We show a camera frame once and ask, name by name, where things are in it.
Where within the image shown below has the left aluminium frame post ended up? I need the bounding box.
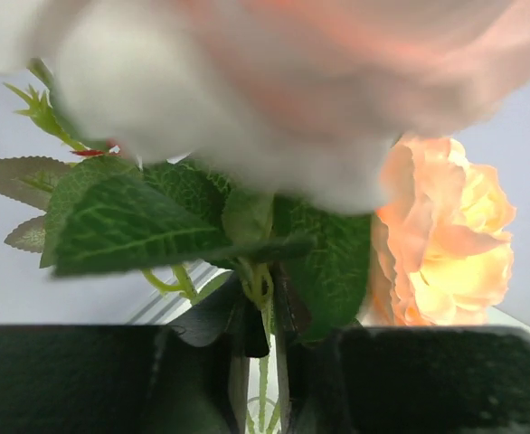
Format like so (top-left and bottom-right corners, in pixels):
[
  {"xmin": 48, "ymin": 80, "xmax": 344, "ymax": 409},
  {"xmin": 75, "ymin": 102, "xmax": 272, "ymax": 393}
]
[{"xmin": 127, "ymin": 261, "xmax": 228, "ymax": 325}]

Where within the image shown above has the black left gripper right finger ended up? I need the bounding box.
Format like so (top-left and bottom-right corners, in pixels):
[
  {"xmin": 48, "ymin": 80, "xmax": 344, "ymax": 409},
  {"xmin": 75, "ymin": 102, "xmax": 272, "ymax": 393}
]
[{"xmin": 274, "ymin": 271, "xmax": 530, "ymax": 433}]

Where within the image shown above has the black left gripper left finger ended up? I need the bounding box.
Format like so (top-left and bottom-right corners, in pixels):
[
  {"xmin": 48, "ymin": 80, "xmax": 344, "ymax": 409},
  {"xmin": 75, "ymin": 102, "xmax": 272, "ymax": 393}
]
[{"xmin": 0, "ymin": 314, "xmax": 247, "ymax": 433}]

